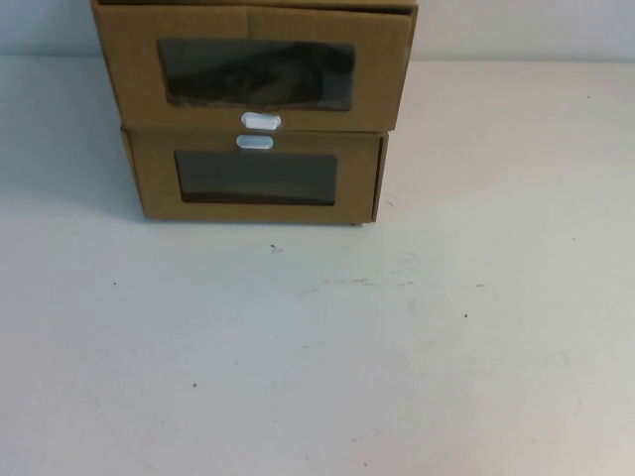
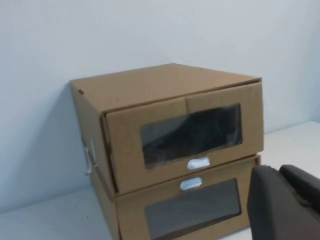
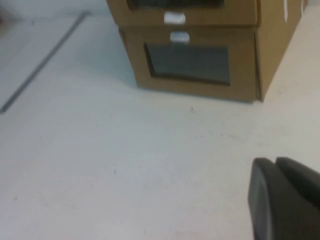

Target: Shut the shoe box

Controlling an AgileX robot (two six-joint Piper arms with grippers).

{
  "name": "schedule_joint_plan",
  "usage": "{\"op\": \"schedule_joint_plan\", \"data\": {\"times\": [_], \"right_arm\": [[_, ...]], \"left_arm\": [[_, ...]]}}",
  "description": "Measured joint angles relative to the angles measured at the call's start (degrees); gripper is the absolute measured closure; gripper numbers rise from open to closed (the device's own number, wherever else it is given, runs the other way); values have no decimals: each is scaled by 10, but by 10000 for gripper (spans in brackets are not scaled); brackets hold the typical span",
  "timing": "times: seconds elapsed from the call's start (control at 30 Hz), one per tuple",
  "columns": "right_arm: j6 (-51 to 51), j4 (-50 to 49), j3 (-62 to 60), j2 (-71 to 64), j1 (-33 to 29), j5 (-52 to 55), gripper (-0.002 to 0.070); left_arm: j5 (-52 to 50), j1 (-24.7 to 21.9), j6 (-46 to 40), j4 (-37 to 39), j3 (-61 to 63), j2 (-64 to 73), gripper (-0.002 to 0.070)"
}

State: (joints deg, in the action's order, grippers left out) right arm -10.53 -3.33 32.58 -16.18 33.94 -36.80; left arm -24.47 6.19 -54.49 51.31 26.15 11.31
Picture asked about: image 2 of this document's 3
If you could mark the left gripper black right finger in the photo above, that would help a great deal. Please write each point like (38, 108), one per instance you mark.
(305, 185)

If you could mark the white plastic pull tab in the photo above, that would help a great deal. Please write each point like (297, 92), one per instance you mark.
(191, 184)
(198, 163)

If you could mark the white plastic box connector clip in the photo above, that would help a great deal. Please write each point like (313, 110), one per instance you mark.
(89, 160)

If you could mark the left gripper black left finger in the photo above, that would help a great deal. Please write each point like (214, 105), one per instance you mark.
(272, 212)

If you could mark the windowed cardboard shoe box drawer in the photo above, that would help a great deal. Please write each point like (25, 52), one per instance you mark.
(125, 150)
(130, 215)

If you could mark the brown cardboard box shell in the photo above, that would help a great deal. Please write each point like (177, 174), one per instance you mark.
(105, 190)
(155, 85)

